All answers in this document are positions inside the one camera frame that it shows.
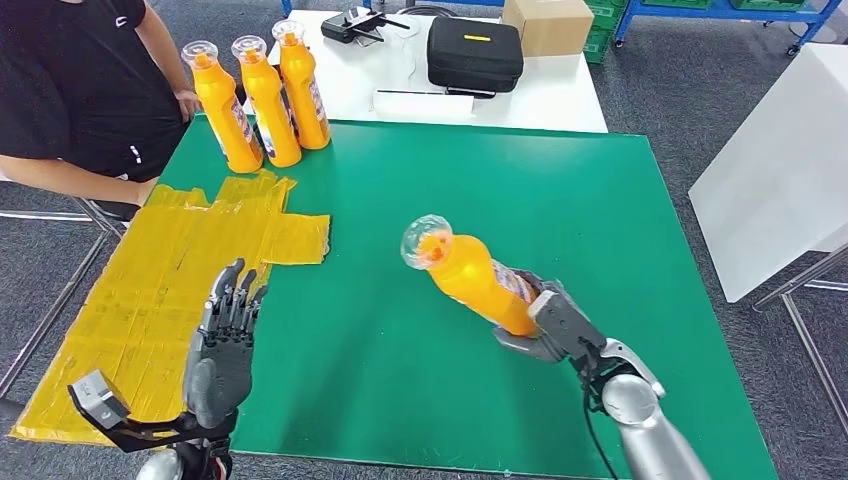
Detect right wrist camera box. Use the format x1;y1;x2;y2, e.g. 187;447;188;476
527;289;608;364

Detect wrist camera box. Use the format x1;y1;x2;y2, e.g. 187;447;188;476
68;369;132;432
527;289;608;364

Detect brown cardboard box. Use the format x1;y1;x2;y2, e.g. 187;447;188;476
501;0;596;58

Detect green crate stack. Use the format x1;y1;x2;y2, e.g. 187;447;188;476
582;0;631;66

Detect blue wheeled rack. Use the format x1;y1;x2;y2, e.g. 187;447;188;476
612;0;848;58

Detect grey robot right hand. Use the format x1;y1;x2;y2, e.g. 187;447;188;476
492;268;571;365

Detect person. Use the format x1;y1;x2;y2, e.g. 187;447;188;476
0;0;203;208

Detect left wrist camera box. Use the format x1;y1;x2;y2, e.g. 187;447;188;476
68;369;132;432

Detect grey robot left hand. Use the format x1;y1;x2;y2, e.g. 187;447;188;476
184;258;270;431

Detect person's left hand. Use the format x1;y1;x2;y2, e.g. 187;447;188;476
174;89;203;125

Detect thin black rod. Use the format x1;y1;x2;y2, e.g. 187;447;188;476
376;87;497;100

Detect steel leg frame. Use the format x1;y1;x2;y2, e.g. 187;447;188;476
0;198;127;399

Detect white side table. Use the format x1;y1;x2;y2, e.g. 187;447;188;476
688;42;848;439

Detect black remote controller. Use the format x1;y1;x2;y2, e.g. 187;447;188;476
320;6;412;45

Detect black zip carry case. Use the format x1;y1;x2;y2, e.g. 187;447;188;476
426;16;525;94

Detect orange bottle with clear cap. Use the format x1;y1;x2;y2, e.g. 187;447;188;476
181;40;265;175
400;213;542;339
271;19;332;152
231;34;303;169

